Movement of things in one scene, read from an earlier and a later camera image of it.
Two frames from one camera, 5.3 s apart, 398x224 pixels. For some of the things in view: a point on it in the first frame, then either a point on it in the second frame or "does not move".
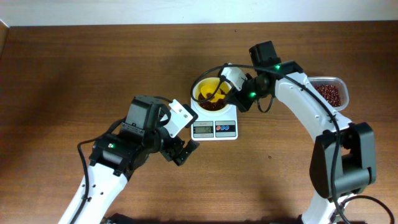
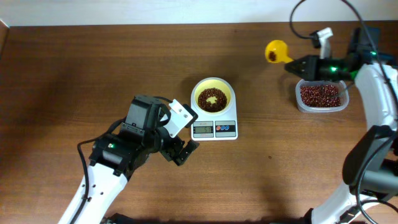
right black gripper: [239, 98] to [309, 67]
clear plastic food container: [334, 89] does not move
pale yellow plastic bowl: [204, 88] does not move
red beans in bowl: [206, 102] does not move
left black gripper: [170, 153] does not move
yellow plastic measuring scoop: [210, 88] to [276, 51]
